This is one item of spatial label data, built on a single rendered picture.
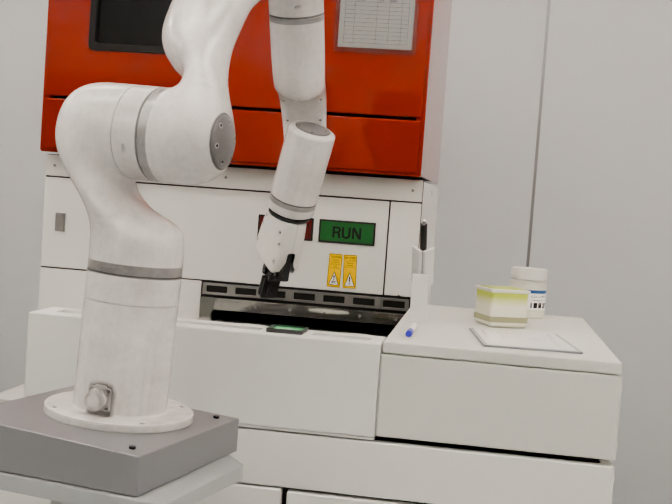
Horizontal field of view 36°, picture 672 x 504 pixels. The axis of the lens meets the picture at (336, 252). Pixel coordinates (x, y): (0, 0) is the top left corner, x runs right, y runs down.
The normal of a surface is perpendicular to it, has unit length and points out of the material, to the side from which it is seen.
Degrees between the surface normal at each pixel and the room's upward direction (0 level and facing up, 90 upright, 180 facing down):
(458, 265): 90
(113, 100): 56
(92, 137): 100
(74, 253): 90
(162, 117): 72
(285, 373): 90
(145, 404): 92
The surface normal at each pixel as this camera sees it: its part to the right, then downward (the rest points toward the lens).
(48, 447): -0.35, 0.03
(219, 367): -0.14, 0.04
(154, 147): -0.35, 0.30
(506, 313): 0.26, 0.07
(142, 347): 0.51, 0.11
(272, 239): -0.88, -0.04
